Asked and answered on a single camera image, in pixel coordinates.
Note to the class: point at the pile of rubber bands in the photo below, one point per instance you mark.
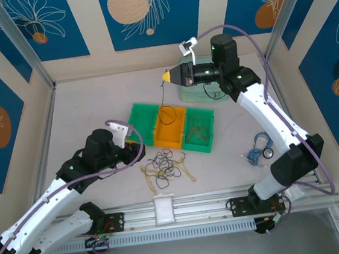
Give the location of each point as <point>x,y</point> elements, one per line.
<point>151,180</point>

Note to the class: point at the green plastic bin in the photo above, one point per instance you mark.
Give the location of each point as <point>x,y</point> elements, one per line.
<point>197,121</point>
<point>139,118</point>

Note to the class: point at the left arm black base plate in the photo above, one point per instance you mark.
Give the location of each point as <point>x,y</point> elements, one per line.
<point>116,222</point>

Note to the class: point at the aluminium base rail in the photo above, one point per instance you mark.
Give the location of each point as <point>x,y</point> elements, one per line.
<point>202,204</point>

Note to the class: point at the mint green zip pouch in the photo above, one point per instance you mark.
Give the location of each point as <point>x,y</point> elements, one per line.
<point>190,96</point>

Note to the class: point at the clear plastic bag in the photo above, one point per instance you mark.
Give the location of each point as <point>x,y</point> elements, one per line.
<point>294,192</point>

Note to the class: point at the aluminium table edge rail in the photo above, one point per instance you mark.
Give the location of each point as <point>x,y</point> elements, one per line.
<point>47,130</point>
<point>278,91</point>

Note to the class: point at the aluminium frame post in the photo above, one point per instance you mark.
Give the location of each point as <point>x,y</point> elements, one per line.
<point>21,45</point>
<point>281,9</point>

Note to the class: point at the white foam pad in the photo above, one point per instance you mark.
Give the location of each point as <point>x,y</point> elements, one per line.
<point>164,209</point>

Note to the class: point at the blue stethoscope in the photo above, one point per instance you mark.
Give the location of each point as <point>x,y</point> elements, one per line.
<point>257,151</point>

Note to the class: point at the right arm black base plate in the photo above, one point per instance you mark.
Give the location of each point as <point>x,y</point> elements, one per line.
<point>238,207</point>

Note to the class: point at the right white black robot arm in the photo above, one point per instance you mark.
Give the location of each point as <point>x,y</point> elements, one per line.
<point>264,108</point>

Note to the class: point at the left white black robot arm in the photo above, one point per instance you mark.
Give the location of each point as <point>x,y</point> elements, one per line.
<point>44,207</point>

